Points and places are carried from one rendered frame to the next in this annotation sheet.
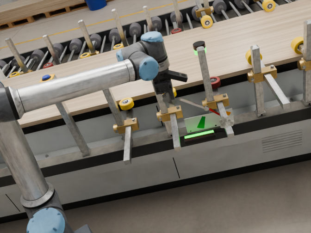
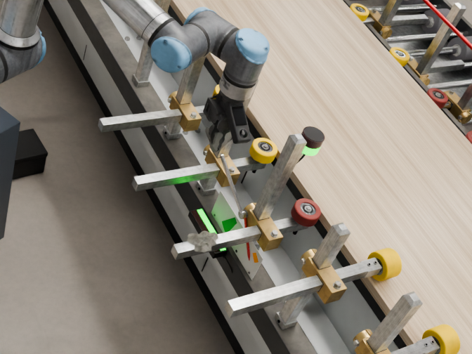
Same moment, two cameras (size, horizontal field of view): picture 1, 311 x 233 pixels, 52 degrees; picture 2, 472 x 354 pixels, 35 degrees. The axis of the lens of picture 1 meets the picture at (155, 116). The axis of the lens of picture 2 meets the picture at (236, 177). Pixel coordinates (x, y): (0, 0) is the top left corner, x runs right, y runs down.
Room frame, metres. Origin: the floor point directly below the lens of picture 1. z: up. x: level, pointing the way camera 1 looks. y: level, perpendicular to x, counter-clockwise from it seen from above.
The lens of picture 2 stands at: (0.08, -1.10, 2.33)
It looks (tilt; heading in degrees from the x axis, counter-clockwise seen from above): 42 degrees down; 36
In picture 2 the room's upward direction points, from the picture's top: 24 degrees clockwise
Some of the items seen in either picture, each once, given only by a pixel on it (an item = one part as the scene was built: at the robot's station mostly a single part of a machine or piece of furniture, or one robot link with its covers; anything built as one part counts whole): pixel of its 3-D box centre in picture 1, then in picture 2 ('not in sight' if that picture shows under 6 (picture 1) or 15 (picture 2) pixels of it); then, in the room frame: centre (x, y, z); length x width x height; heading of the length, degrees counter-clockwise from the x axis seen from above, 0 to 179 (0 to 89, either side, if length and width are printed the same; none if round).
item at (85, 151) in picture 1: (70, 124); (154, 29); (1.48, 0.45, 0.93); 0.05 x 0.05 x 0.45; 81
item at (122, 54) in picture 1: (132, 57); (209, 33); (1.27, 0.01, 1.28); 0.12 x 0.12 x 0.09; 18
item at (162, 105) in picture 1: (161, 101); (225, 137); (1.40, -0.05, 0.93); 0.04 x 0.04 x 0.48; 81
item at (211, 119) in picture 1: (209, 121); (235, 234); (1.34, -0.27, 0.75); 0.26 x 0.01 x 0.10; 81
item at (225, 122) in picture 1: (226, 120); (204, 239); (1.16, -0.31, 0.87); 0.09 x 0.07 x 0.02; 171
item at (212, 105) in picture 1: (215, 101); (262, 225); (1.36, -0.32, 0.85); 0.14 x 0.06 x 0.05; 81
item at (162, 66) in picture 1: (159, 64); (236, 84); (1.31, -0.09, 1.18); 0.10 x 0.09 x 0.05; 171
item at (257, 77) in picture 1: (261, 74); (322, 274); (1.32, -0.57, 0.95); 0.14 x 0.06 x 0.05; 81
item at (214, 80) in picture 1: (214, 88); (301, 220); (1.48, -0.36, 0.85); 0.08 x 0.08 x 0.11
